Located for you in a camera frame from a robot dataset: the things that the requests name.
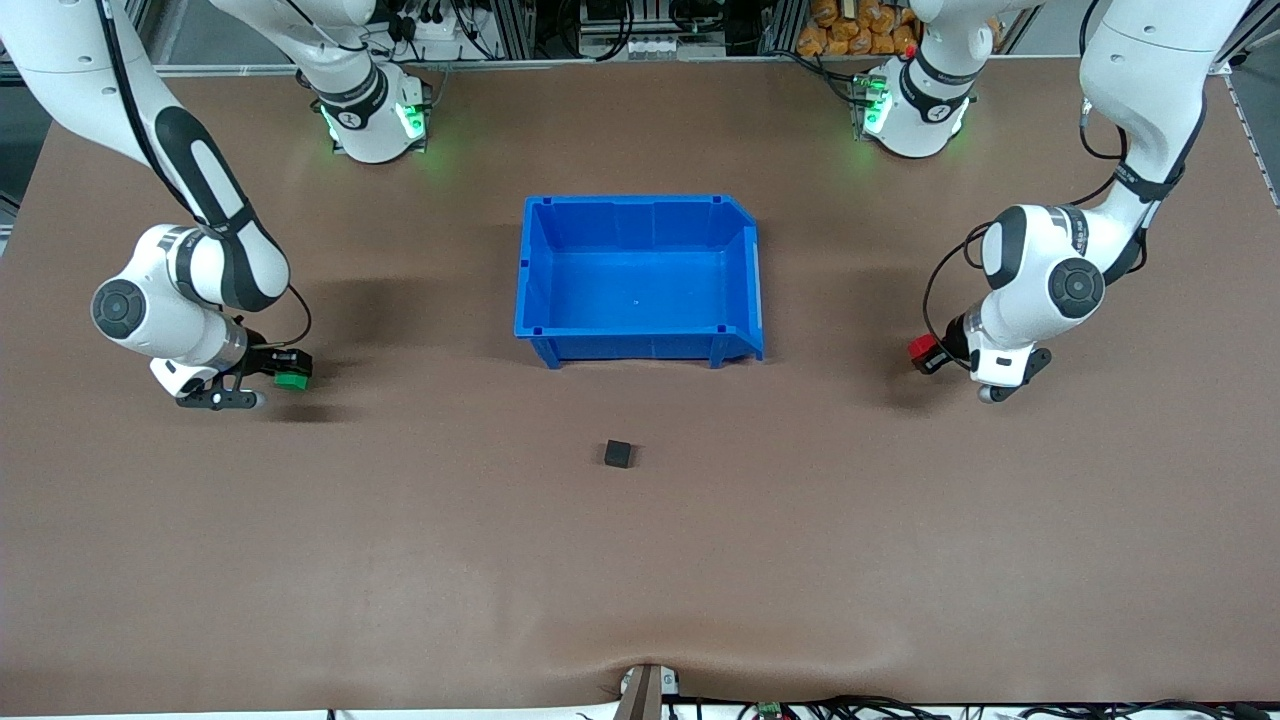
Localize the blue plastic bin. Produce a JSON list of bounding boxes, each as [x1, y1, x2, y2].
[[514, 195, 766, 371]]

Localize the orange snack bags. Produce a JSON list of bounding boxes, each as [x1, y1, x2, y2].
[[795, 0, 1001, 58]]

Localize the white power strip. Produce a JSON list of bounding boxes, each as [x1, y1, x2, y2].
[[385, 0, 463, 43]]

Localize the dark control equipment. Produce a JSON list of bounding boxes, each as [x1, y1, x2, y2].
[[578, 0, 738, 61]]

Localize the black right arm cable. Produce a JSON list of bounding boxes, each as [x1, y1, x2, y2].
[[95, 0, 315, 351]]

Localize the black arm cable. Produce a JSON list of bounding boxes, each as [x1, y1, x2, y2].
[[95, 0, 315, 351], [920, 95, 1136, 373]]

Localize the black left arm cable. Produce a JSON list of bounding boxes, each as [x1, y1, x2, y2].
[[920, 95, 1136, 373]]

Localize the black cable bundle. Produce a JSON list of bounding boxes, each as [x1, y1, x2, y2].
[[690, 695, 1280, 720]]

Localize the aluminium frame post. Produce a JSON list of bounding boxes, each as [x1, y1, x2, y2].
[[488, 0, 541, 61], [757, 0, 809, 56]]

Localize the aluminium frame profile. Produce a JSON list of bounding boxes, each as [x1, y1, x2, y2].
[[125, 0, 161, 67]]

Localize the metal table edge rail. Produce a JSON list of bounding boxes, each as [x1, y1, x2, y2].
[[150, 56, 1101, 77]]

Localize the brown camera mount bracket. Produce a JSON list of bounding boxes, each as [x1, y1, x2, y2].
[[612, 663, 683, 720]]

